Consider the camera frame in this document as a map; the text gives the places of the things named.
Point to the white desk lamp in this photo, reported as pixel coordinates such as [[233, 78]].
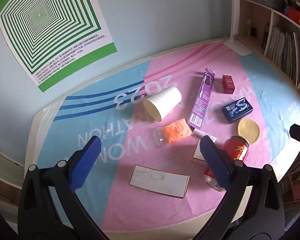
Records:
[[240, 48]]

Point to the red drink can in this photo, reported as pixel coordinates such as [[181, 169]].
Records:
[[236, 150]]

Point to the dark blue tin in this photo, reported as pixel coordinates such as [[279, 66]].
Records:
[[237, 110]]

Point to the row of thin books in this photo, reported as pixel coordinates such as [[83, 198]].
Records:
[[281, 52]]

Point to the assorted shelved books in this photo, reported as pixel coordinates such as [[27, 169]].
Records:
[[298, 180]]

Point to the orange item in clear packet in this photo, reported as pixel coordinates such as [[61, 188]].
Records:
[[176, 131]]

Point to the yellow round sponge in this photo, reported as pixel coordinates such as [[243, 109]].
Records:
[[248, 131]]

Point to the pink and blue printed blanket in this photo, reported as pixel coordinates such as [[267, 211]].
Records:
[[130, 155]]

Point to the red and yellow plush toy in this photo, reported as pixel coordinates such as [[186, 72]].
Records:
[[293, 13]]

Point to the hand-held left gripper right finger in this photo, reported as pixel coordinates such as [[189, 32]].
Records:
[[215, 165]]

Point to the purple toothbrush box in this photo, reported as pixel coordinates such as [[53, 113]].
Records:
[[201, 100]]

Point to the small green bottle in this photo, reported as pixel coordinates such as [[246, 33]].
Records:
[[247, 27]]

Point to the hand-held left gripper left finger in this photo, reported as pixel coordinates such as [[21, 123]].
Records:
[[87, 162]]

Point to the small white tube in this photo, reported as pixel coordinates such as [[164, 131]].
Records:
[[198, 133]]

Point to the flat white card box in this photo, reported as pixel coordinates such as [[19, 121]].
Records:
[[160, 182]]

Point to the white and red carton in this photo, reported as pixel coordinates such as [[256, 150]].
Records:
[[197, 155]]

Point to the white wooden shelf unit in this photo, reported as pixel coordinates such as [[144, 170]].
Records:
[[255, 12]]

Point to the dark red small box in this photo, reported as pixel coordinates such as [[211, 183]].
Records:
[[228, 83]]

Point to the white paper cup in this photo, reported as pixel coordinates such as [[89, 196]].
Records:
[[165, 100]]

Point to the green striped wall poster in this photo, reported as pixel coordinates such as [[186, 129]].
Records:
[[40, 17]]

